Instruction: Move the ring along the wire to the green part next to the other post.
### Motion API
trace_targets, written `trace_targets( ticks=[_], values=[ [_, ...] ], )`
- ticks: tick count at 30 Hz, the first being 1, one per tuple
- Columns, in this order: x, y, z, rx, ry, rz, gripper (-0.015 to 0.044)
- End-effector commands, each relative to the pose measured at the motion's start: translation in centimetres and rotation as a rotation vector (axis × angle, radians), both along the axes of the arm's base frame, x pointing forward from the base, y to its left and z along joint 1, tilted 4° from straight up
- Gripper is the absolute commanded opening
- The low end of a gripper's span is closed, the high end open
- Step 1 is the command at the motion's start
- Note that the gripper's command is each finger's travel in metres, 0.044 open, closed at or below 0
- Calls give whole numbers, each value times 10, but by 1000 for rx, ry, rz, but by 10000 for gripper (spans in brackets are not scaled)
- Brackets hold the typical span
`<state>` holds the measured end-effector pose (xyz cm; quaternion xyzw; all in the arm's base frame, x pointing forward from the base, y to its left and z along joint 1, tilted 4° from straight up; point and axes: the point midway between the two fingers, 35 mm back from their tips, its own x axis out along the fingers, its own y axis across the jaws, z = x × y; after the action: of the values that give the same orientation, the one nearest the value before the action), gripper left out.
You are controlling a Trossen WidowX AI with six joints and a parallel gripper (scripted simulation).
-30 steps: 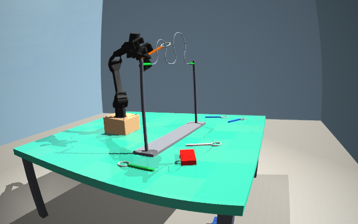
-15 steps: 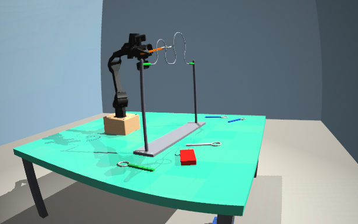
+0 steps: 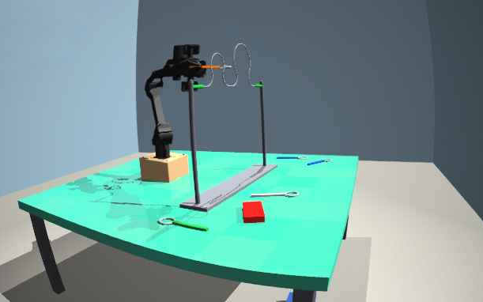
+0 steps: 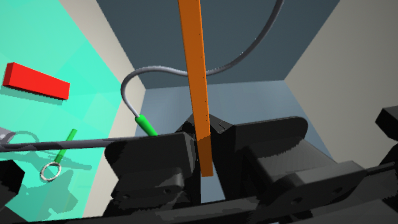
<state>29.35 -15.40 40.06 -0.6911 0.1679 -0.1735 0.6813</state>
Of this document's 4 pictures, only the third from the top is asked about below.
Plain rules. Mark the green bar with white loop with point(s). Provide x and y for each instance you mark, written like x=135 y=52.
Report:
x=203 y=228

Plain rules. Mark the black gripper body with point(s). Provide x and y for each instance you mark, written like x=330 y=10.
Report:
x=189 y=50

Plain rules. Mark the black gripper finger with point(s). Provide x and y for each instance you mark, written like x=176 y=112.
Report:
x=193 y=72
x=192 y=62

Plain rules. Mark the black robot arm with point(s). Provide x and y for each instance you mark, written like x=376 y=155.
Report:
x=163 y=133

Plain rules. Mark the red flat block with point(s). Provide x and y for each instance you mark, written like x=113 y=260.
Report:
x=253 y=212

